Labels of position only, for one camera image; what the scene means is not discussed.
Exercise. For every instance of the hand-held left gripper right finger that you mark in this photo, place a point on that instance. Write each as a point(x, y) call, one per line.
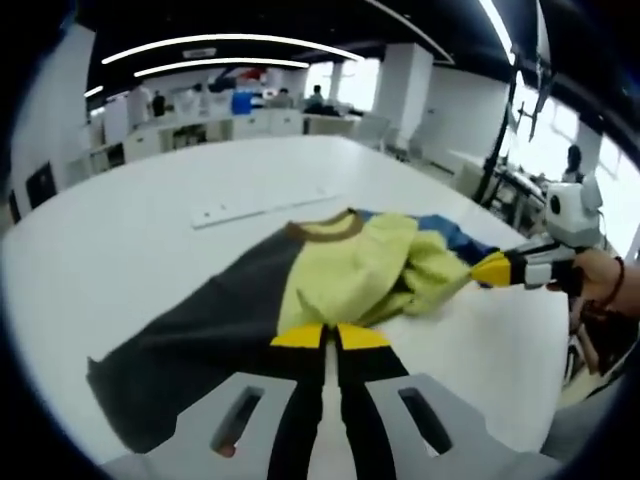
point(380, 425)

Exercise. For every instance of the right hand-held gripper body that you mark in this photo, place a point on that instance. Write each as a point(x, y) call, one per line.
point(570, 215)

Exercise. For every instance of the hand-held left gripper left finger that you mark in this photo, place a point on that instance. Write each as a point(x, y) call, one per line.
point(295, 425)

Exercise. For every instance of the yellow grey blue garment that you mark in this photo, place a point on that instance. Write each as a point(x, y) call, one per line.
point(200, 325)

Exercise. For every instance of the person's right hand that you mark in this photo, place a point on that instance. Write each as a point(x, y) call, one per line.
point(597, 277)

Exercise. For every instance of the person's left hand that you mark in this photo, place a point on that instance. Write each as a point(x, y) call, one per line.
point(226, 450)

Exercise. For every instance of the black tripod stand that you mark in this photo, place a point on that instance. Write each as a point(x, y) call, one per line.
point(492, 165)

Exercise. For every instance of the person's dark clothing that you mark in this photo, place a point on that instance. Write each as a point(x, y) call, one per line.
point(597, 345)

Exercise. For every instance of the straight ceiling light strip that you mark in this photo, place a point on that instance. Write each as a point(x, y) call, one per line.
point(497, 30)

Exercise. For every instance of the white square pillar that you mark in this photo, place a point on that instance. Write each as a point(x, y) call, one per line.
point(55, 100)
point(407, 90)

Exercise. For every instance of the white table socket strip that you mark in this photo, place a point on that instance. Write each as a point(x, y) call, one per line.
point(225, 214)

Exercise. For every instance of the white counter cabinet row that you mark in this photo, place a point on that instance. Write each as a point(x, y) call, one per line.
point(200, 132)

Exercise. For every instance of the blue plastic box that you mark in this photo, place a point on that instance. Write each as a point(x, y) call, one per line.
point(241, 102)

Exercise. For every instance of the white tall box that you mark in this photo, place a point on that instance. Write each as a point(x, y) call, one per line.
point(116, 125)

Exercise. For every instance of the black cabinet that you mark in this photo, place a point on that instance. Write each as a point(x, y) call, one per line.
point(40, 185)

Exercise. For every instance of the short curved ceiling light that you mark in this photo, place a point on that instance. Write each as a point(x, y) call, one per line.
point(220, 63)

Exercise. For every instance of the long curved ceiling light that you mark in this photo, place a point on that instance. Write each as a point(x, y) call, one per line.
point(225, 39)

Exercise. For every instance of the ceiling air vent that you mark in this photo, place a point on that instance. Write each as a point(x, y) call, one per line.
point(198, 52)

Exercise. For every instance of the red and blue wall banner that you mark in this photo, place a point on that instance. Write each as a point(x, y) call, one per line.
point(240, 77)

